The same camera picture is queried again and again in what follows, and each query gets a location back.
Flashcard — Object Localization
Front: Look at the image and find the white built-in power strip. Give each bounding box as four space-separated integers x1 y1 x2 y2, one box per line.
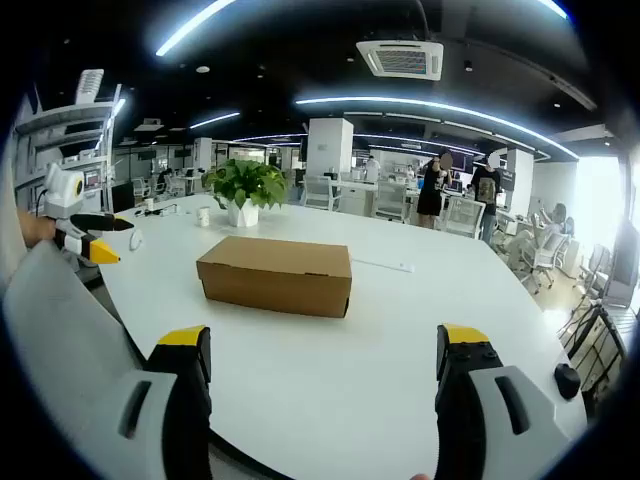
351 256 417 275

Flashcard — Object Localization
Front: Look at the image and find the grey chair back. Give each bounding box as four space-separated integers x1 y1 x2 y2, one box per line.
2 239 150 480

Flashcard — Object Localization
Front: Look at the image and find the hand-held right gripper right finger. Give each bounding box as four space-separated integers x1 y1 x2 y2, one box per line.
434 323 576 480

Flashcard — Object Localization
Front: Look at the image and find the grey metal shelf rack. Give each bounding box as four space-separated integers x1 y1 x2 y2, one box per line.
12 82 124 211

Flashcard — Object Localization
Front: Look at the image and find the ceiling air conditioner unit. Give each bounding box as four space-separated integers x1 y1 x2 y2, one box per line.
355 39 445 82

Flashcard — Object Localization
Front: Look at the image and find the brown cardboard shoe box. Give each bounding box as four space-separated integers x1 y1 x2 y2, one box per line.
195 235 354 320

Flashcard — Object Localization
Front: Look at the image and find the straight ceiling light strip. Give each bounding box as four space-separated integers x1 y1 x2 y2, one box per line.
154 0 237 58

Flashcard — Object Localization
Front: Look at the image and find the green potted plant white pot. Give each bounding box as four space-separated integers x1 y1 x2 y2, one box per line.
201 158 290 229

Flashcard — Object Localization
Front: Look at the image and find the white square pillar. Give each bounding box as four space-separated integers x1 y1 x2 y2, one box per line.
306 117 355 179

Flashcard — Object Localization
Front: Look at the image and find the black round knob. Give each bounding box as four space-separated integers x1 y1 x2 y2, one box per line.
553 363 583 401

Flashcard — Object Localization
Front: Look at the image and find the white mesh office chair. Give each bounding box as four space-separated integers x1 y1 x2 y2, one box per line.
303 175 336 212
374 180 409 222
443 197 487 239

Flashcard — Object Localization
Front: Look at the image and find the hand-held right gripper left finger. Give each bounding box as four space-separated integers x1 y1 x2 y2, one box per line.
74 324 214 480

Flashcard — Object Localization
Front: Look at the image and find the long curved ceiling light strip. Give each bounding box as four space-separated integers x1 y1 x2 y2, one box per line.
294 96 581 161

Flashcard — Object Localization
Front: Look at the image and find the person's left hand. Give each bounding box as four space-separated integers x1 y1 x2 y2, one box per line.
19 210 58 249

